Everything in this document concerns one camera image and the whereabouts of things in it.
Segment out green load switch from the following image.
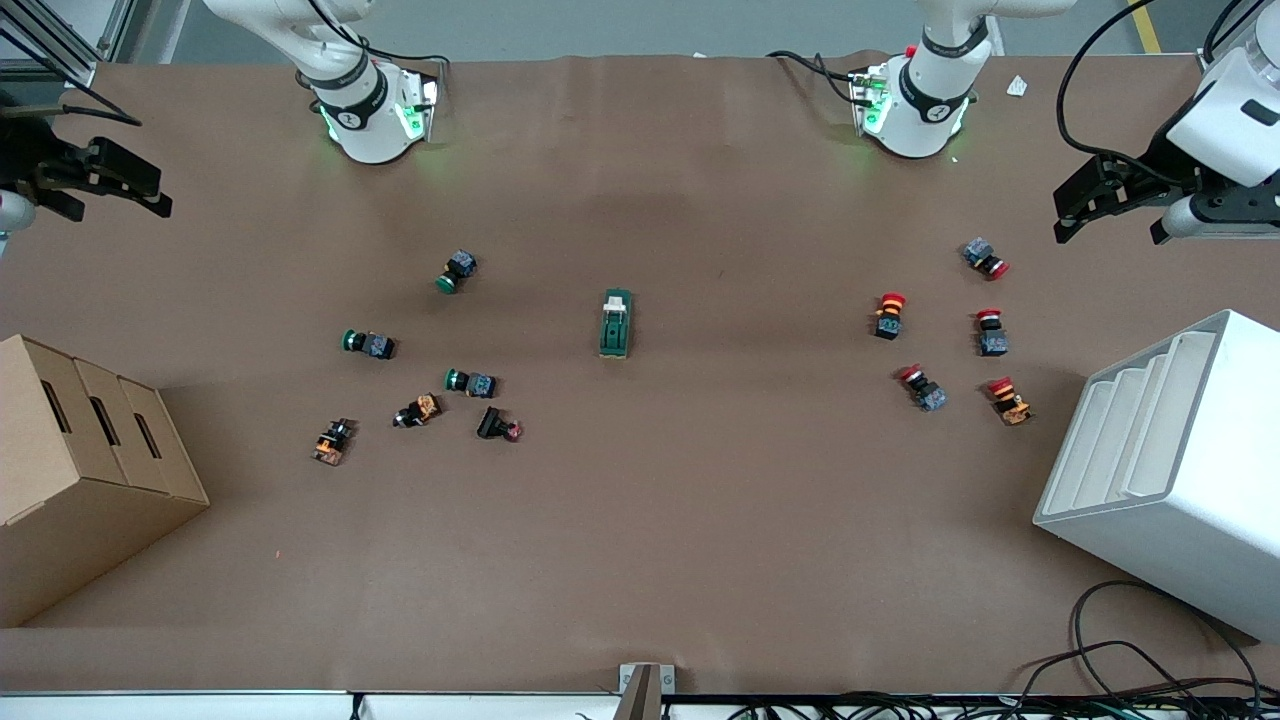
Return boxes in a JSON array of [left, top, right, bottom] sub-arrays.
[[598, 288, 635, 360]]

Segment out red push button orange block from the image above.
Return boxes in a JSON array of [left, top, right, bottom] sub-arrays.
[[986, 376, 1034, 427]]

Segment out brown cardboard box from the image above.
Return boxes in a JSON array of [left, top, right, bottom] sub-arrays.
[[0, 334, 211, 629]]

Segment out black push button orange block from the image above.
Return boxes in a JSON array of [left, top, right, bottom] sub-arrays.
[[311, 418, 357, 467], [392, 393, 443, 430]]

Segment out white stepped plastic rack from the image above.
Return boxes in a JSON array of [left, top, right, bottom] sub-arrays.
[[1033, 309, 1280, 643]]

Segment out brown paper table cover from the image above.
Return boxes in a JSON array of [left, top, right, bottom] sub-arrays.
[[0, 50, 1280, 696]]

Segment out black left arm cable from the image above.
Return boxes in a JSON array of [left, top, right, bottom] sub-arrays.
[[1058, 0, 1201, 186]]

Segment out black arm base cable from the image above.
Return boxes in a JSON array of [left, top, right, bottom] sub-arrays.
[[768, 48, 866, 106]]

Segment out looping black cable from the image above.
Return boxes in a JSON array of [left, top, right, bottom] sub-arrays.
[[1015, 580, 1266, 716]]

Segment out white table edge rail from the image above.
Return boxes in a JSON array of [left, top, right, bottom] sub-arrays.
[[0, 688, 626, 720]]

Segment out black cable bundle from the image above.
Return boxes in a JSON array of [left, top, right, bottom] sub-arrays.
[[725, 688, 1280, 720]]

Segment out grey metal table bracket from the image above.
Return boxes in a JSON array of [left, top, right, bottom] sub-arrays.
[[618, 663, 676, 720]]

